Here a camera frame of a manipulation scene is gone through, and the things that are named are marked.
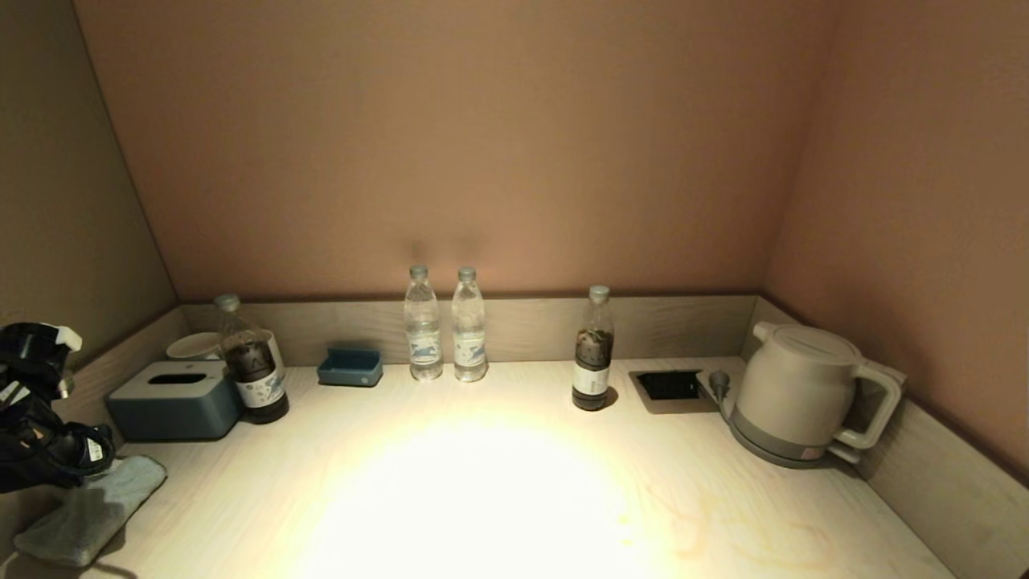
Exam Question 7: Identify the dark drink bottle patterned label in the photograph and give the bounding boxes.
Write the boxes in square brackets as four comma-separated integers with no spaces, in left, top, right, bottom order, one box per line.
[214,294,290,425]

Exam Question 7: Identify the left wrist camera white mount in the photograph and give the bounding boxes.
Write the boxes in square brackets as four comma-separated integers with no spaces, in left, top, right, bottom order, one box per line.
[0,322,83,400]

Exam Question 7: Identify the white ceramic cup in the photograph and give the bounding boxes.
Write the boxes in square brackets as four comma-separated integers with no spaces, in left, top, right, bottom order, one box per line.
[166,332,223,362]

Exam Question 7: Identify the small blue tray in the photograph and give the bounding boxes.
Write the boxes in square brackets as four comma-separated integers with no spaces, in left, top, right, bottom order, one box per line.
[317,347,384,388]

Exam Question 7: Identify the light blue-grey cleaning cloth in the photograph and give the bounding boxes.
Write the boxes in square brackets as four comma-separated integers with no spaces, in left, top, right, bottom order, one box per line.
[14,455,168,569]

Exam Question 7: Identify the dark tea bottle white label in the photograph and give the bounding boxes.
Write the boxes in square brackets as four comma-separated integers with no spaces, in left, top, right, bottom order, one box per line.
[572,285,616,412]

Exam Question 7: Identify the clear water bottle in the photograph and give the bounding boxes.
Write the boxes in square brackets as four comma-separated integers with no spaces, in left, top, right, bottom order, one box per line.
[451,267,489,383]
[404,265,444,381]

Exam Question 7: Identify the recessed black power socket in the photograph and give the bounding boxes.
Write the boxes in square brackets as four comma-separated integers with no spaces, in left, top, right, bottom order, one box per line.
[629,368,720,415]

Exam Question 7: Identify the beige electric kettle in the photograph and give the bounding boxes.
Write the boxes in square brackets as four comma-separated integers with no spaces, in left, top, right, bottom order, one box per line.
[733,322,905,461]

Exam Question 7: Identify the blue-grey tissue box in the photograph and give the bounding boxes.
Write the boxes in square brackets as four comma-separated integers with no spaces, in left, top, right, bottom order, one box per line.
[106,360,244,441]

